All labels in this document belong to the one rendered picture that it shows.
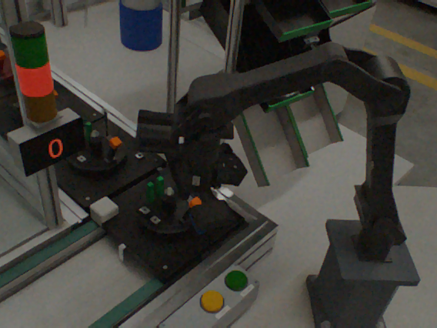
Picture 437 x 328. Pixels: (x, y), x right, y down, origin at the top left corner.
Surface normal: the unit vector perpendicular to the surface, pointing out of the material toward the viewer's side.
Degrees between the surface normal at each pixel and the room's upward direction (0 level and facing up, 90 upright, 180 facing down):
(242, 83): 16
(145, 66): 0
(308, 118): 45
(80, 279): 0
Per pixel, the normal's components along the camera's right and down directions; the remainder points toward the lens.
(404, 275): 0.09, -0.74
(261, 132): 0.48, -0.12
